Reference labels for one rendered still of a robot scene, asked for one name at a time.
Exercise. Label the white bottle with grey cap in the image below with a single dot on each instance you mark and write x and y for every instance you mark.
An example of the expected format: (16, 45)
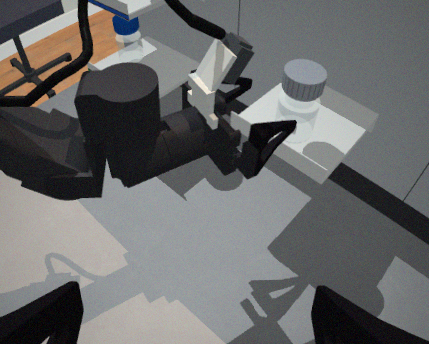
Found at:
(303, 83)

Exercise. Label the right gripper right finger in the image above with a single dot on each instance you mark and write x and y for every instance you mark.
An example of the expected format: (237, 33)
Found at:
(336, 320)

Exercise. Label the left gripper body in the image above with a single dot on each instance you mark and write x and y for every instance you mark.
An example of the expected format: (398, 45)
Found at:
(199, 131)

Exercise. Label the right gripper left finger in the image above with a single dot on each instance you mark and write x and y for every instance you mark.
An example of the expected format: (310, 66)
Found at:
(57, 315)

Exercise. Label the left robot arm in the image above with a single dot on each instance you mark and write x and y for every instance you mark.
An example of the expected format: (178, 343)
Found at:
(118, 106)

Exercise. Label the clear glass bottle with blue cap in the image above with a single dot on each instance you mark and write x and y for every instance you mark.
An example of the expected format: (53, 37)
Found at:
(128, 39)

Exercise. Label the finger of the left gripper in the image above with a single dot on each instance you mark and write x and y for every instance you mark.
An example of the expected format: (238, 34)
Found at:
(245, 85)
(261, 133)

